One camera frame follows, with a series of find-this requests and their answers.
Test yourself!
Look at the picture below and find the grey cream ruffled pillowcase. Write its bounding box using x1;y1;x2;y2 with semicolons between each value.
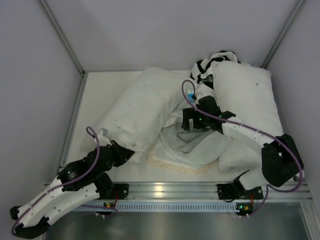
147;110;231;175

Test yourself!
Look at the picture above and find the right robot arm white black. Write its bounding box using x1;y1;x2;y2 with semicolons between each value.
182;95;303;193

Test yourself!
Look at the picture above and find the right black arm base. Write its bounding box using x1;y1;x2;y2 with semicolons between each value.
216;183;264;202

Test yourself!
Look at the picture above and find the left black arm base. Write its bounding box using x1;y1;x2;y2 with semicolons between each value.
99;183;129;200

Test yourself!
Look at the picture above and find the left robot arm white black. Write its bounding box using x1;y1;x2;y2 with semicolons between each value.
10;141;134;240

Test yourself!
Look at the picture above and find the bare white pillow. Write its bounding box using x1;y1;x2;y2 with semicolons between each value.
211;61;284;171

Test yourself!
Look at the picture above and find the black white striped cloth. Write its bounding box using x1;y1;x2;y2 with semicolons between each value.
190;50;242;89

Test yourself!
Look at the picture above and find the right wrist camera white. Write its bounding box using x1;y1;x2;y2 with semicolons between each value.
186;84;214;103

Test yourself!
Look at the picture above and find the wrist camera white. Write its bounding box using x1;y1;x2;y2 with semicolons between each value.
96;128;111;146
186;84;214;103

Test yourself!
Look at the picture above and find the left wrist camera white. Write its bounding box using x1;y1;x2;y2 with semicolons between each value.
96;128;111;146

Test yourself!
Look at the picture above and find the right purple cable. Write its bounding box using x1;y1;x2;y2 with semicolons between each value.
181;79;306;216

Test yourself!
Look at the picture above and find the purple cable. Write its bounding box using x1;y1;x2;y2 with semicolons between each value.
11;126;118;237
181;79;306;216

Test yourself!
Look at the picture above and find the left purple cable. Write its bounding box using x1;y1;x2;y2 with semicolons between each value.
11;126;118;237

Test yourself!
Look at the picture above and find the slotted grey cable duct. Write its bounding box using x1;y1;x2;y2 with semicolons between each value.
72;201;253;212

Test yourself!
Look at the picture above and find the aluminium mounting rail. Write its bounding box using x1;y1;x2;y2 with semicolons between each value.
44;181;311;201

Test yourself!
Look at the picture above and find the right aluminium frame post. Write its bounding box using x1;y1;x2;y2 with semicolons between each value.
260;0;308;69

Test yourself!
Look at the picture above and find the aluminium frame post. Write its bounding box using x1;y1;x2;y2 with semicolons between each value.
37;0;87;77
260;0;308;69

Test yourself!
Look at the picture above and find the left aluminium frame post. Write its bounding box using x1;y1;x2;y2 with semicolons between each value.
37;0;87;77

